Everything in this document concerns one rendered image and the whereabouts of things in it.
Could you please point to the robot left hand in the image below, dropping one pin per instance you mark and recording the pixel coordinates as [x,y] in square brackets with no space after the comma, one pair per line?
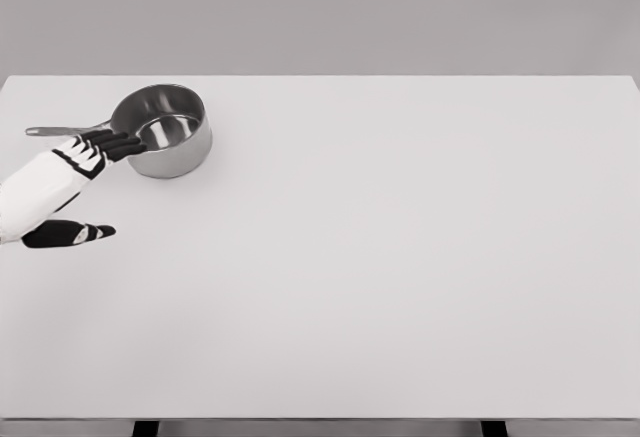
[47,184]

